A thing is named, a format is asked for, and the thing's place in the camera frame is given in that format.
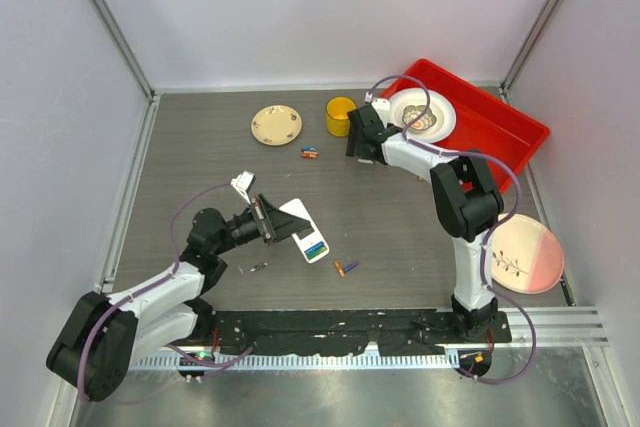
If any cream floral plate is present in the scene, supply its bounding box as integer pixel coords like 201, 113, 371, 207
250, 105, 303, 146

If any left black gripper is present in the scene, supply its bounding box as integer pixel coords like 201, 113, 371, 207
213, 194, 309, 255

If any white plate in bin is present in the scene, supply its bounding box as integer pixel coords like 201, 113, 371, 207
389, 88, 457, 144

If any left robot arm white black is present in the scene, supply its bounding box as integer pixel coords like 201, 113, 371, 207
45, 195, 327, 402

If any green battery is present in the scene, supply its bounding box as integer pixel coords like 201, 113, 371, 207
307, 249, 327, 259

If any slotted cable duct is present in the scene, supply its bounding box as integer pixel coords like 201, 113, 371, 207
130, 348, 459, 372

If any white remote control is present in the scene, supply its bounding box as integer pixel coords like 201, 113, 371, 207
279, 198, 330, 264

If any red plastic bin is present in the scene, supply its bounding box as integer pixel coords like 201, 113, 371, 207
406, 59, 550, 174

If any orange battery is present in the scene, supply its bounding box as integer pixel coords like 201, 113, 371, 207
333, 261, 346, 278

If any purple battery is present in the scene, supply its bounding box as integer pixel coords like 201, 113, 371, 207
343, 261, 359, 273

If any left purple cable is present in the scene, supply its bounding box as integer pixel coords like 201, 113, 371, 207
77, 182, 254, 404

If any yellow mug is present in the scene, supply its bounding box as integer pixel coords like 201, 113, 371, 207
325, 96, 356, 138

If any black battery bottom left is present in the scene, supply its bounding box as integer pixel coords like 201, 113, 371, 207
250, 262, 268, 273

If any small patterned bowl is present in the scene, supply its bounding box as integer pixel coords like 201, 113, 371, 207
402, 105, 437, 132

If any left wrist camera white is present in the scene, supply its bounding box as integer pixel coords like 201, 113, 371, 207
230, 171, 256, 205

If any pink rimmed plate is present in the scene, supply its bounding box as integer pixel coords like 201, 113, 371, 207
490, 214, 564, 295

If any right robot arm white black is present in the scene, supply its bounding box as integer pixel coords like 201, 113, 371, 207
346, 104, 504, 342

